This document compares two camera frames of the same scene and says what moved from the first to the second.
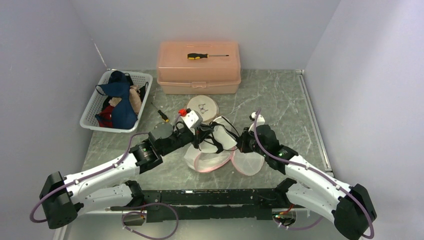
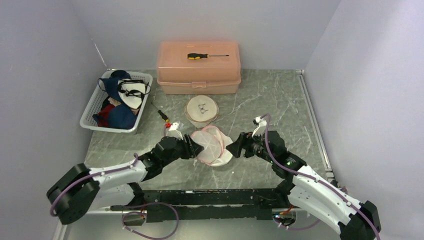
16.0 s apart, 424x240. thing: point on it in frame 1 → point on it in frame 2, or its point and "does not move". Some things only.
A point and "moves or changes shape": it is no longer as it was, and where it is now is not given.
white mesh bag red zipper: x=246 y=163 moves or changes shape
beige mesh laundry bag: x=205 y=105 does not move
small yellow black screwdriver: x=163 y=115 does not move
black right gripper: x=245 y=135 does not move
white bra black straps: x=223 y=137 → x=131 y=92
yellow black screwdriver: x=196 y=56 does not move
